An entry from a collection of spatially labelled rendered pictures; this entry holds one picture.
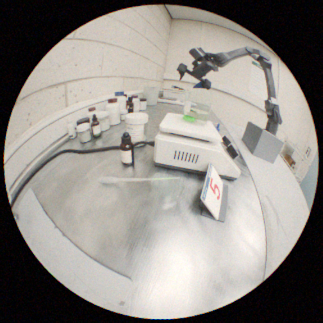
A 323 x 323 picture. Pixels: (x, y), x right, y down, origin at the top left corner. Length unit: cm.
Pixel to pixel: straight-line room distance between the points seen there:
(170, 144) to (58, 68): 50
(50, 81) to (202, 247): 60
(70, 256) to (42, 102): 45
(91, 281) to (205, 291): 14
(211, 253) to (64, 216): 23
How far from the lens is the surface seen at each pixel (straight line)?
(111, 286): 16
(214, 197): 19
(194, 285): 17
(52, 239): 21
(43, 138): 45
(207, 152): 22
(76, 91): 56
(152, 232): 17
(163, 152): 22
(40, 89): 49
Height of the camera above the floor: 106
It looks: 38 degrees down
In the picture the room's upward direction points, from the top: 7 degrees clockwise
